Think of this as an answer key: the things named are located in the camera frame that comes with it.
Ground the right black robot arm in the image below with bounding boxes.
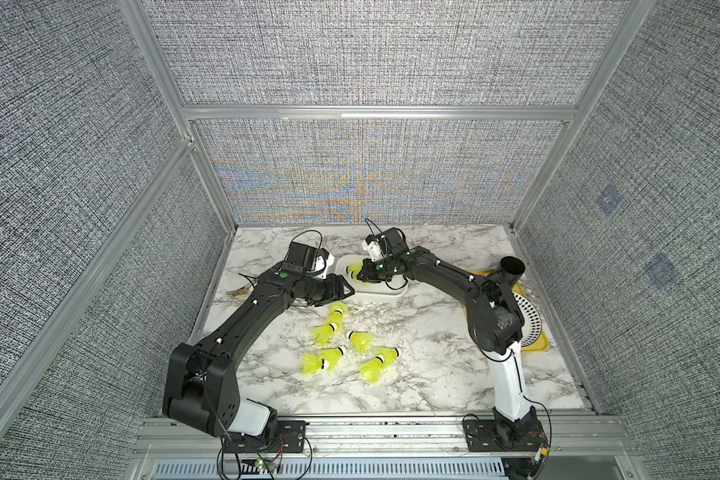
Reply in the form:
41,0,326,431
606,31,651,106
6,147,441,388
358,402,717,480
348,247,540,449

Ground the yellow shuttlecock six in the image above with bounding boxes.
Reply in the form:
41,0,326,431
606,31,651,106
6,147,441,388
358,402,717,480
374,347,400,368

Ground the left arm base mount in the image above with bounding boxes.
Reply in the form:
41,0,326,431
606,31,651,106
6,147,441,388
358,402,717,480
223,420,308,454

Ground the black mug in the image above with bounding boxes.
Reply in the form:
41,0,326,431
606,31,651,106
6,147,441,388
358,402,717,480
492,256,526,288

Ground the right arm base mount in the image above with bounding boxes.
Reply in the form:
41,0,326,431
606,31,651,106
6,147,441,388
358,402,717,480
462,414,549,454

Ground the black dotted white plate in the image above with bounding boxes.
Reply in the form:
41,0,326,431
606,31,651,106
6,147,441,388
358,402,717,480
513,292,543,350

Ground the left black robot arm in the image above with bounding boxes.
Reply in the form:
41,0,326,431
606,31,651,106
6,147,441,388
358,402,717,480
162,267,355,442

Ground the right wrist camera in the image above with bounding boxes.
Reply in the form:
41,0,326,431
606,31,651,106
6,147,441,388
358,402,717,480
362,227,409,262

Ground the yellow shuttlecock two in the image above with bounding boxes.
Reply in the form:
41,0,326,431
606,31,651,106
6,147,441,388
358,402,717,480
346,262,363,282

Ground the yellow tray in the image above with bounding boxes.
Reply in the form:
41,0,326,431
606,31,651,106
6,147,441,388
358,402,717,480
466,269,549,362

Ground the yellow shuttlecock three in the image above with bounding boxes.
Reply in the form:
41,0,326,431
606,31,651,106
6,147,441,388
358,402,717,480
329,301,349,318

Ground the yellow shuttlecock seven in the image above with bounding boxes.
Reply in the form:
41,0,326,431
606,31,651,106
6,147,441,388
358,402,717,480
359,356,385,385

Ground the green handled brush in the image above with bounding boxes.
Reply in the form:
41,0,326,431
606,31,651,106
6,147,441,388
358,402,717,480
227,273,258,297

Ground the yellow shuttlecock four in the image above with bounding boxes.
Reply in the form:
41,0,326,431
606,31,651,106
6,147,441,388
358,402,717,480
311,312,343,347

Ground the white plastic storage box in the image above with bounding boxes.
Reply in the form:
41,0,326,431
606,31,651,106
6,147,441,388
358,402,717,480
334,254,409,303

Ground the yellow shuttlecock eight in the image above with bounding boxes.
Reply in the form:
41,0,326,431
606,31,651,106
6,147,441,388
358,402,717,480
302,347,345,375

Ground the yellow shuttlecock five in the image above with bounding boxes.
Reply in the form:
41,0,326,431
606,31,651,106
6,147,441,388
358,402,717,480
347,331,373,354

